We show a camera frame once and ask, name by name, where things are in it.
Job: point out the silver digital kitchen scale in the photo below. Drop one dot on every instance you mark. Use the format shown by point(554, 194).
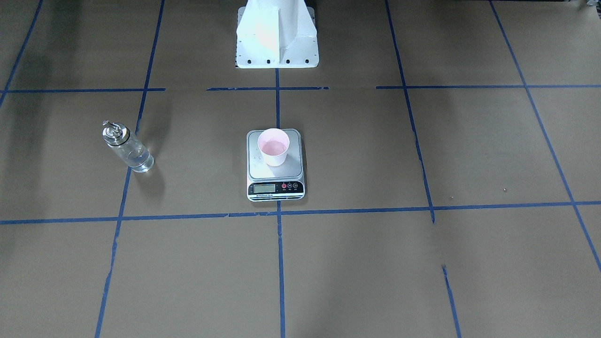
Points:
point(275, 183)

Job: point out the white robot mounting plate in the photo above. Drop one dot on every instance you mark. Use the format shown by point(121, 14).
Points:
point(276, 34)

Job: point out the clear glass sauce bottle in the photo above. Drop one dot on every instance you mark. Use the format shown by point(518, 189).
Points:
point(125, 144)

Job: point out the pink paper cup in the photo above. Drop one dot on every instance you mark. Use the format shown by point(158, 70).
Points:
point(273, 144)

